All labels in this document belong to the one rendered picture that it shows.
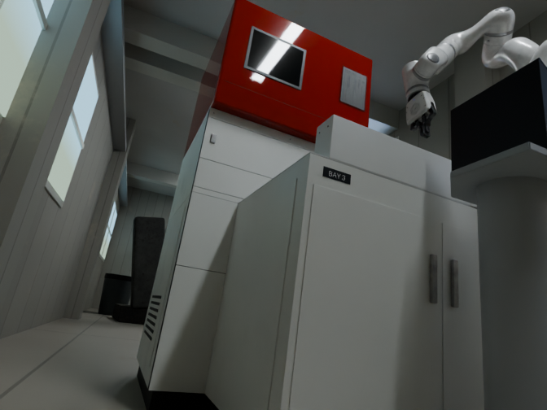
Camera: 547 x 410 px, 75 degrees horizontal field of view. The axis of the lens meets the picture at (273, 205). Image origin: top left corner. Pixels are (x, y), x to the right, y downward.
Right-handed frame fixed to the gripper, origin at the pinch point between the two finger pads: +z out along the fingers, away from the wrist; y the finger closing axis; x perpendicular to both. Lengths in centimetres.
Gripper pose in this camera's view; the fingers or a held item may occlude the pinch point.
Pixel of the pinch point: (424, 131)
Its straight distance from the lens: 136.6
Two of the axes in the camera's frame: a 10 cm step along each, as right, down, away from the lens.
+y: 4.3, -4.0, -8.1
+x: 9.0, 2.5, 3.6
